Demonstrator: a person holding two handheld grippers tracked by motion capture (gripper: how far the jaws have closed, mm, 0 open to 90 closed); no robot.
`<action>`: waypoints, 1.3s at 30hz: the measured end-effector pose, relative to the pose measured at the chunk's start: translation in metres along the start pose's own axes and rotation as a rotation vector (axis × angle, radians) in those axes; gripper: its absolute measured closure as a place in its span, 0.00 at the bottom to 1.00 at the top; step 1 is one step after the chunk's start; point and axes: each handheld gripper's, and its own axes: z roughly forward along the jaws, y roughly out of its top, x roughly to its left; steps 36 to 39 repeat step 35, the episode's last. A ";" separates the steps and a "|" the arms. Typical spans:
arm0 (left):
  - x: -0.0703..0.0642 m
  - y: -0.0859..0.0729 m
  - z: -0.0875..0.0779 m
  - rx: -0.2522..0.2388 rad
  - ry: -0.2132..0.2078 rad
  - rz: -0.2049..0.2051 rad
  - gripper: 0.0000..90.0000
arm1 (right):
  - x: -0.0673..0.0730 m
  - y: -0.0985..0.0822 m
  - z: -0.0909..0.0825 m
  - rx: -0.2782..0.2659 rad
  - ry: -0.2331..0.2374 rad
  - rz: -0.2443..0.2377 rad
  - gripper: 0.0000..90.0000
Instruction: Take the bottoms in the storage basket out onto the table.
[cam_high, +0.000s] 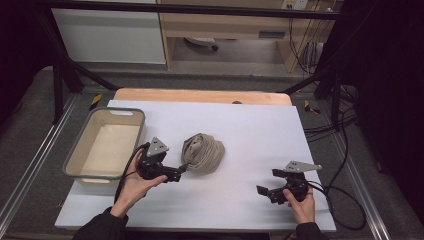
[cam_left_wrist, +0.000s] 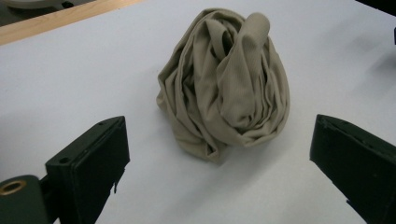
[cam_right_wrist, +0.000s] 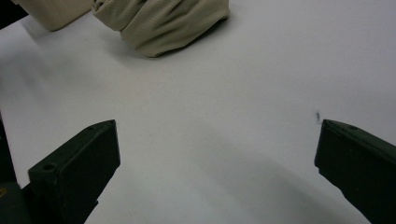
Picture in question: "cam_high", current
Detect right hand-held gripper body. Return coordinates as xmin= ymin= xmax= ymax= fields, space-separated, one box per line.
xmin=267 ymin=160 xmax=323 ymax=205

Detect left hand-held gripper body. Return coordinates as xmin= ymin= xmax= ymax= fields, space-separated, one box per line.
xmin=136 ymin=136 xmax=182 ymax=183

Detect beige cloth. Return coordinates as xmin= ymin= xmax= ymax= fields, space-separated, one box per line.
xmin=180 ymin=132 xmax=226 ymax=175

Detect person's right hand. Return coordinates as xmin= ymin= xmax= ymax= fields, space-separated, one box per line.
xmin=282 ymin=186 xmax=316 ymax=225

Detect person's left hand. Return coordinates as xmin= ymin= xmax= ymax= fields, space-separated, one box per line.
xmin=110 ymin=149 xmax=169 ymax=220

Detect beige basket with grey rim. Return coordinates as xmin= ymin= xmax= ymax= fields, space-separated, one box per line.
xmin=62 ymin=106 xmax=147 ymax=188

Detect yellow black clamp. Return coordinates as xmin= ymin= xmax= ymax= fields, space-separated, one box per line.
xmin=88 ymin=93 xmax=104 ymax=112
xmin=303 ymin=99 xmax=322 ymax=116

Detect black metal stand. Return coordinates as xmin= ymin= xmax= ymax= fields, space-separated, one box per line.
xmin=282 ymin=64 xmax=344 ymax=132
xmin=35 ymin=12 xmax=120 ymax=125

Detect office chair base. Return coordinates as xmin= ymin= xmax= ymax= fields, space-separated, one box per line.
xmin=184 ymin=36 xmax=220 ymax=52

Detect white cabinet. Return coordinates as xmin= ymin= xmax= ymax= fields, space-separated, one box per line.
xmin=51 ymin=0 xmax=167 ymax=65

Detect black curtain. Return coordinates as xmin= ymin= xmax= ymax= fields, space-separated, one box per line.
xmin=333 ymin=0 xmax=424 ymax=216

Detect wooden desk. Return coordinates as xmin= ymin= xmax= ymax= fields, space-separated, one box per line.
xmin=155 ymin=0 xmax=336 ymax=74

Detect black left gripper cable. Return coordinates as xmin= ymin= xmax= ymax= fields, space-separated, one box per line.
xmin=113 ymin=142 xmax=151 ymax=205

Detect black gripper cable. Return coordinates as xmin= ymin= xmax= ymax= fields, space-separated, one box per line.
xmin=113 ymin=142 xmax=151 ymax=205
xmin=306 ymin=181 xmax=368 ymax=232

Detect aluminium rail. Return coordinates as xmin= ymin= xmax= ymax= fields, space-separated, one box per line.
xmin=0 ymin=94 xmax=80 ymax=232
xmin=332 ymin=132 xmax=392 ymax=240

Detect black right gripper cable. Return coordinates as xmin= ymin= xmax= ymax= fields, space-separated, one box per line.
xmin=306 ymin=181 xmax=368 ymax=232

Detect black floor cables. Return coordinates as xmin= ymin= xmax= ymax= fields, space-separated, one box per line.
xmin=303 ymin=83 xmax=360 ymax=143

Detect hanging black cables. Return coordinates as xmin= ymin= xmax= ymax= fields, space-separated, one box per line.
xmin=287 ymin=13 xmax=324 ymax=76

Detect black metal frame bar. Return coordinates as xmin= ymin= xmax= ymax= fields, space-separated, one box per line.
xmin=35 ymin=0 xmax=342 ymax=21

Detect white wall socket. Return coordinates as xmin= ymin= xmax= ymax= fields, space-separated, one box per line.
xmin=280 ymin=0 xmax=310 ymax=11

